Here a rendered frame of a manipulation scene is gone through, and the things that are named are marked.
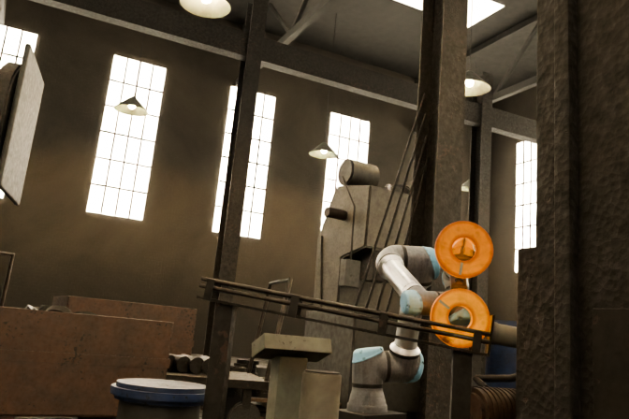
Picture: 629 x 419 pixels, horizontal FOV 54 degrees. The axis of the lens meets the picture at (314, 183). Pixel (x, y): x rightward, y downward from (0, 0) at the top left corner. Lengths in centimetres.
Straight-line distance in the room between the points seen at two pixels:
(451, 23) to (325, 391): 417
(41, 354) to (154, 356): 59
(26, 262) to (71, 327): 966
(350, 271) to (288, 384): 510
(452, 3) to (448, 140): 124
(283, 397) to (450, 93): 373
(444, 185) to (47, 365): 315
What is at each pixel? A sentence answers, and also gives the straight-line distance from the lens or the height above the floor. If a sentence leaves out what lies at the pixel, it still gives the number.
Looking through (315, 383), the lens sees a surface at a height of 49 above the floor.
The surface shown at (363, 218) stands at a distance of 732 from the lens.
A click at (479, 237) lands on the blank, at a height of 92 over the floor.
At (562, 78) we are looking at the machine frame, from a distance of 155.
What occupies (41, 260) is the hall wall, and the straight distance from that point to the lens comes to 1317.
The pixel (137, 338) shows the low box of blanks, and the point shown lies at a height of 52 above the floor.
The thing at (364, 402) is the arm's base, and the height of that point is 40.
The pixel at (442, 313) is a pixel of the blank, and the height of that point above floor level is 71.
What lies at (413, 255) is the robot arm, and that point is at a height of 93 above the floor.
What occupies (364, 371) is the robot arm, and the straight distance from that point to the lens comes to 242.
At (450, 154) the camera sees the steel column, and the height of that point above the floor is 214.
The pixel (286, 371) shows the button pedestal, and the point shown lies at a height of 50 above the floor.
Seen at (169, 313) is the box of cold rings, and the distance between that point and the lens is 528.
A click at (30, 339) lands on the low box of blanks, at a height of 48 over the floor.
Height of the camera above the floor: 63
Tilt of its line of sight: 14 degrees up
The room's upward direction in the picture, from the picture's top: 5 degrees clockwise
